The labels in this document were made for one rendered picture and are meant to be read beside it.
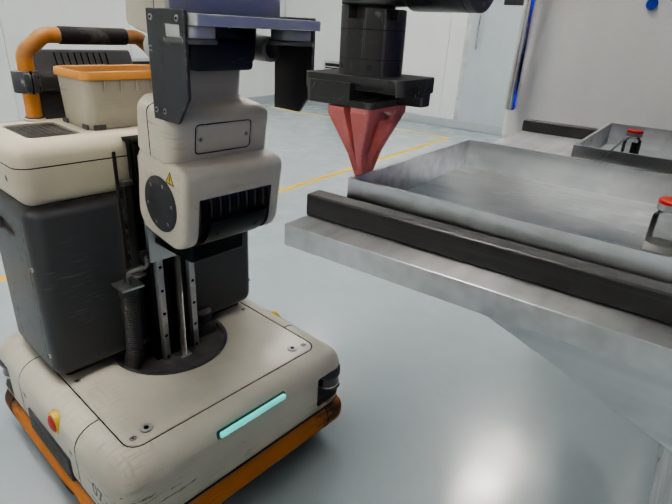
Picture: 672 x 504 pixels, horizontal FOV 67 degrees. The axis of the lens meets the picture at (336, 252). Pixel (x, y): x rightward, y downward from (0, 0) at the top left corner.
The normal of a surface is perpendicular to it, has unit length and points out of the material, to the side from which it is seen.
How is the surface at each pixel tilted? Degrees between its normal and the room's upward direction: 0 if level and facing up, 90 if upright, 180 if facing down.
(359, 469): 0
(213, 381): 0
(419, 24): 90
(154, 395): 0
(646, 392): 90
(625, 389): 90
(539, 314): 90
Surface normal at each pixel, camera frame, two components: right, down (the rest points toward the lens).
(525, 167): -0.59, 0.29
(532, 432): 0.05, -0.91
